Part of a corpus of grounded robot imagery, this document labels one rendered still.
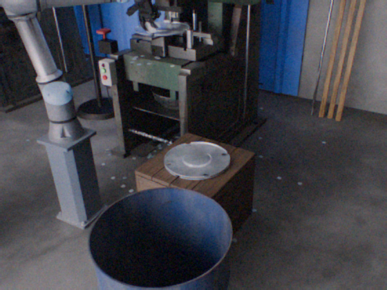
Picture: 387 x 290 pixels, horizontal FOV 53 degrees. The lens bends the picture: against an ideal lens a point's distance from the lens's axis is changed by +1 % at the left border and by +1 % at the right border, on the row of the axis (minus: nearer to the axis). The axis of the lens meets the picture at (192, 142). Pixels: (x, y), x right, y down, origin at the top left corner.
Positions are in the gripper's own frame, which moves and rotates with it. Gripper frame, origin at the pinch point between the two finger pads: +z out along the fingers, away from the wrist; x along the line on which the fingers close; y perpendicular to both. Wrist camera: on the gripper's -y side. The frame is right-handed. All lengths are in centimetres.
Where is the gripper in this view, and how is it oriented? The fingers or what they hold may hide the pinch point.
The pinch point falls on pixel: (151, 32)
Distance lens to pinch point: 199.6
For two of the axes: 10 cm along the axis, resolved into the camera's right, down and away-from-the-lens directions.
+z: 2.5, 6.0, 7.6
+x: 4.6, -7.6, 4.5
